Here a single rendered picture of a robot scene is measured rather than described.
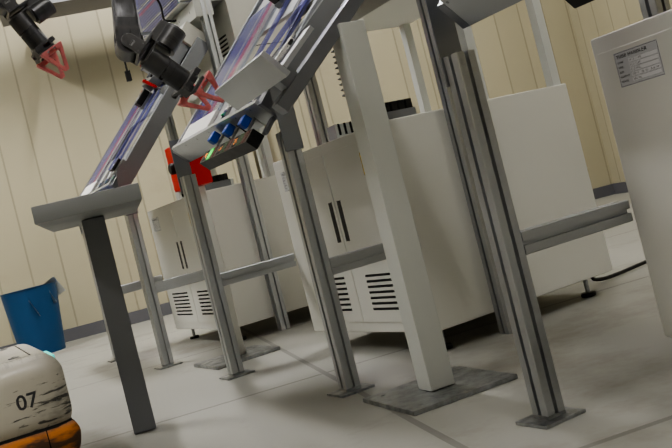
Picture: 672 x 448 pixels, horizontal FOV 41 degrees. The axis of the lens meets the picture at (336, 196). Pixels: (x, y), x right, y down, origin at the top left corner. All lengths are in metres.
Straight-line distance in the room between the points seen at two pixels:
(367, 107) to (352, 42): 0.14
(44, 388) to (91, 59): 4.36
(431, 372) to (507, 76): 5.09
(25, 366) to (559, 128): 1.56
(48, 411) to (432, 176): 1.10
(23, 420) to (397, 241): 0.89
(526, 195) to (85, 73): 4.20
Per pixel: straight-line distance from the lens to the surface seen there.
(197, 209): 2.84
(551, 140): 2.65
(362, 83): 1.93
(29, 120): 6.24
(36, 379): 2.11
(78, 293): 6.16
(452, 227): 2.40
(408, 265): 1.92
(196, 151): 2.71
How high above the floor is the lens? 0.44
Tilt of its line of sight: level
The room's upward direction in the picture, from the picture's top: 14 degrees counter-clockwise
